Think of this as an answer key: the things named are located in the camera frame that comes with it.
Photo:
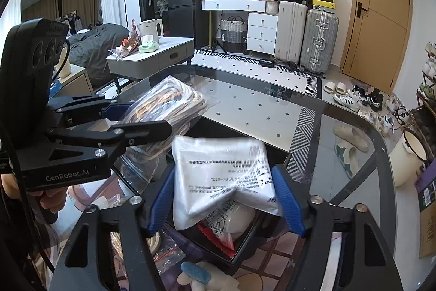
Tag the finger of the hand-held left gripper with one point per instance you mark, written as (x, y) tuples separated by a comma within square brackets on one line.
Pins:
[(112, 109), (146, 130)]

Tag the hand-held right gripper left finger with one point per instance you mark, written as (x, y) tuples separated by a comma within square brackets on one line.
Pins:
[(160, 202)]

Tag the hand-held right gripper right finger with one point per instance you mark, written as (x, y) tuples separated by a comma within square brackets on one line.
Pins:
[(289, 202)]

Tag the white plastic package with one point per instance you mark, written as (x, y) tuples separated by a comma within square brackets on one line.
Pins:
[(218, 175)]

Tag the black storage box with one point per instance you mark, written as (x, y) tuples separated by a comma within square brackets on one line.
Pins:
[(218, 130)]

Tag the person's left hand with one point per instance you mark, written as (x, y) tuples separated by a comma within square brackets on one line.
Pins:
[(51, 197)]

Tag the white bedside cabinet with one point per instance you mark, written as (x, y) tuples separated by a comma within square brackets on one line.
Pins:
[(75, 83)]

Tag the white rounded object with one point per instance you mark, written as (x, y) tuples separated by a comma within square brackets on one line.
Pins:
[(242, 219)]

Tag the clear snack bag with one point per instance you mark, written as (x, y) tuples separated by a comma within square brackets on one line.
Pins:
[(122, 50)]

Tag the printed desk mat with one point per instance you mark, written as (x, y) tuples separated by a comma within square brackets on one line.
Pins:
[(265, 260)]

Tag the bed with dark grey duvet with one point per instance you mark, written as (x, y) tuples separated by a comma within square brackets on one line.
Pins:
[(95, 49)]

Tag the clear packet with red edge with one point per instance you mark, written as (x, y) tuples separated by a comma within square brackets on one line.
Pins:
[(218, 238)]

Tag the brown curtains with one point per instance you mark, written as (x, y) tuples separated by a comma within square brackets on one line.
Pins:
[(44, 4)]

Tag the white green slipper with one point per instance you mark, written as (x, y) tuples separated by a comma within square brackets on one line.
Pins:
[(347, 161)]

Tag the green tissue box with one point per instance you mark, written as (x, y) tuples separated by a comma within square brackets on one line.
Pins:
[(148, 46)]

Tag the grey side table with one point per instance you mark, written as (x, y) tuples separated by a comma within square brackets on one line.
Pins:
[(163, 55)]

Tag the white electric kettle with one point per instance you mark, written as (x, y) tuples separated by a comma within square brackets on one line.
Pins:
[(150, 30)]

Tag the large beige slipper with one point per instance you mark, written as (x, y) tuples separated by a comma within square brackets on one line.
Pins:
[(351, 137)]

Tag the white plush toy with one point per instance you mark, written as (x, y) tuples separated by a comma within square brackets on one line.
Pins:
[(211, 280)]

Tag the cluster of sneakers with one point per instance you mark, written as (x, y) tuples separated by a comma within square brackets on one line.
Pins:
[(347, 101)]

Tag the beige slide sandal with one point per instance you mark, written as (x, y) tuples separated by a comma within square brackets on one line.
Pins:
[(341, 88), (329, 87)]

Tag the white enamel basin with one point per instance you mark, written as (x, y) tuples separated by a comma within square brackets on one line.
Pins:
[(405, 161)]

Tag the woven grey white basket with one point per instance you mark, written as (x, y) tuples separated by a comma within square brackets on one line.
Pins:
[(231, 35)]

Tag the black white patterned rug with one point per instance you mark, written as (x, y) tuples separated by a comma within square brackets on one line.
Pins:
[(272, 72)]

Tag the black barcode box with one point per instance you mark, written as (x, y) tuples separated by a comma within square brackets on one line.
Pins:
[(425, 197)]

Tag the black floor device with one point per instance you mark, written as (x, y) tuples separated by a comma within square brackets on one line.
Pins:
[(266, 63)]

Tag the large cardboard box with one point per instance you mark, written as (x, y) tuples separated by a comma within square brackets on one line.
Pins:
[(427, 233)]

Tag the white vanity desk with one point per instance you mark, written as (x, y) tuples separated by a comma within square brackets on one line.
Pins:
[(260, 35)]

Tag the silver suitcase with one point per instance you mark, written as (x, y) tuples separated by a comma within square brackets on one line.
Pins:
[(318, 42)]

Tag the white suitcase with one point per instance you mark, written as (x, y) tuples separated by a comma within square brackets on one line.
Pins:
[(289, 35)]

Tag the wooden shoe rack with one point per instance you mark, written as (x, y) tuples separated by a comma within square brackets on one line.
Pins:
[(419, 96)]

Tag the white ribbed canister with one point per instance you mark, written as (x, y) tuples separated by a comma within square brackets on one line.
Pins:
[(272, 7)]

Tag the collection of stored shoes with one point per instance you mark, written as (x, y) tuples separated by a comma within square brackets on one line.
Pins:
[(431, 69)]

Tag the wooden door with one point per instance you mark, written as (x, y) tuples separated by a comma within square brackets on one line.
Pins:
[(374, 21)]

